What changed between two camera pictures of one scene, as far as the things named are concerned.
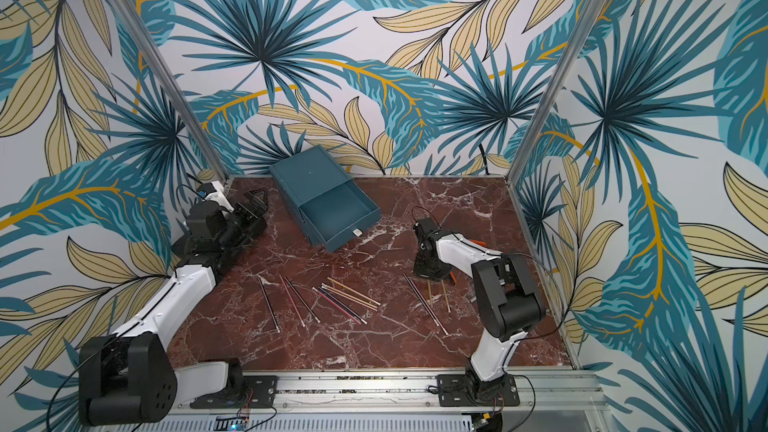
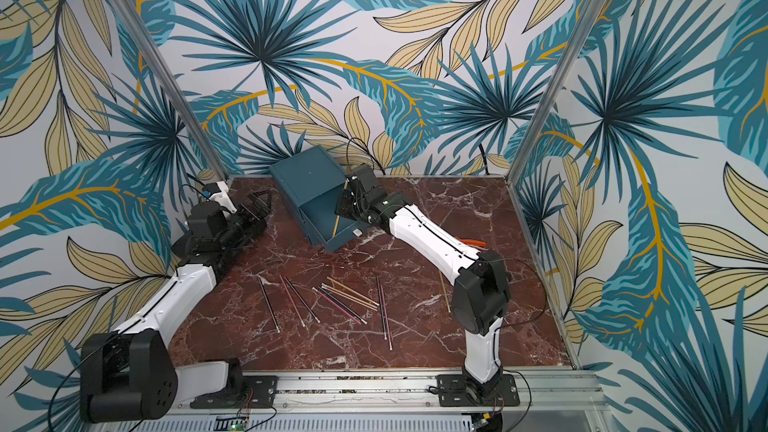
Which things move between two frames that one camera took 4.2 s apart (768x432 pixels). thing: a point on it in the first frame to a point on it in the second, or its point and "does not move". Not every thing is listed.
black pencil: (419, 297) to (381, 308)
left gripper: (260, 206) does not move
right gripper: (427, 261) to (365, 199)
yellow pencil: (445, 295) does not move
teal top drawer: (340, 213) does not move
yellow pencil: (354, 291) does not move
